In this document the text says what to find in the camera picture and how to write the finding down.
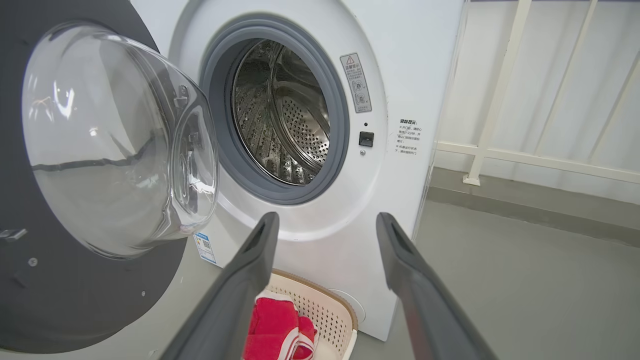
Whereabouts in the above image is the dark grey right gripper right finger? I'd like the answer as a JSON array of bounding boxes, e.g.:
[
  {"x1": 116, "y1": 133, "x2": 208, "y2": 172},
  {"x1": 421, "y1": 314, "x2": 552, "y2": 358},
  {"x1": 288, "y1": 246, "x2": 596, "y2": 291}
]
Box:
[{"x1": 376, "y1": 212, "x2": 498, "y2": 360}]

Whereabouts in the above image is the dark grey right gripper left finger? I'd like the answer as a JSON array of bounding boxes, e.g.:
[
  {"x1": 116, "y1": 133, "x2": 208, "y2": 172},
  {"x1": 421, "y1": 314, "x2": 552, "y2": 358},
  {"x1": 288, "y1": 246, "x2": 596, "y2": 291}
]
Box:
[{"x1": 160, "y1": 211, "x2": 281, "y2": 360}]

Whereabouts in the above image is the dark round glass washer door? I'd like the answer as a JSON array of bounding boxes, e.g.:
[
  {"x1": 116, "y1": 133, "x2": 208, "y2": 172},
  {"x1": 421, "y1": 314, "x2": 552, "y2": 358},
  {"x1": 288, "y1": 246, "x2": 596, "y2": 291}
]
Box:
[{"x1": 0, "y1": 0, "x2": 220, "y2": 355}]

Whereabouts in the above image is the beige perforated laundry basket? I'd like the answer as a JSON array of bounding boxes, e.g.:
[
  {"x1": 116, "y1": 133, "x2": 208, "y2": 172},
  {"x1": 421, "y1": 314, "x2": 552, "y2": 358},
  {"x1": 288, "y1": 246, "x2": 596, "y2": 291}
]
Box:
[{"x1": 250, "y1": 269, "x2": 359, "y2": 360}]

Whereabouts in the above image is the white front-load washing machine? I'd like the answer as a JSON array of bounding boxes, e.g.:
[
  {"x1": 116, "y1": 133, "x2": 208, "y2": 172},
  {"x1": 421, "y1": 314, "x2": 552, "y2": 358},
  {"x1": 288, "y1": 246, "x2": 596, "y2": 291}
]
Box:
[{"x1": 130, "y1": 0, "x2": 467, "y2": 342}]

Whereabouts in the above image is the grey rubber door gasket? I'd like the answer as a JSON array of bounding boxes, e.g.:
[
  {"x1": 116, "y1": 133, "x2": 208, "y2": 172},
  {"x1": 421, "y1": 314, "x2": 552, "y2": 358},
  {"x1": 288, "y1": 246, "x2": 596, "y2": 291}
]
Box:
[{"x1": 199, "y1": 18, "x2": 350, "y2": 206}]

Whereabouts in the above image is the blue energy label sticker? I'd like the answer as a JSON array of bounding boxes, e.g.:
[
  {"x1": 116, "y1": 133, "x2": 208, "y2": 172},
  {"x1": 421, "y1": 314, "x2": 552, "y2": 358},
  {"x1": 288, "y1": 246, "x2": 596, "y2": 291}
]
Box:
[{"x1": 193, "y1": 231, "x2": 218, "y2": 265}]

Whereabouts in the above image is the white metal railing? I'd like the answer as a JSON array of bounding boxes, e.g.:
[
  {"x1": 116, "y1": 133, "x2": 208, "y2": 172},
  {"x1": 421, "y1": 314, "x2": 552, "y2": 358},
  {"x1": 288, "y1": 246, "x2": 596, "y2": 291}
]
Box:
[{"x1": 435, "y1": 0, "x2": 640, "y2": 187}]

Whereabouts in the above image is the grey warning triangle sticker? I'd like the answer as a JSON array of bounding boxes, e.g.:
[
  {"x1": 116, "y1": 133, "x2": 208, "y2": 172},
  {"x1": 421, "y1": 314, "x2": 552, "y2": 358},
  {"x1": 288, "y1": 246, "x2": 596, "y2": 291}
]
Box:
[{"x1": 340, "y1": 52, "x2": 373, "y2": 114}]

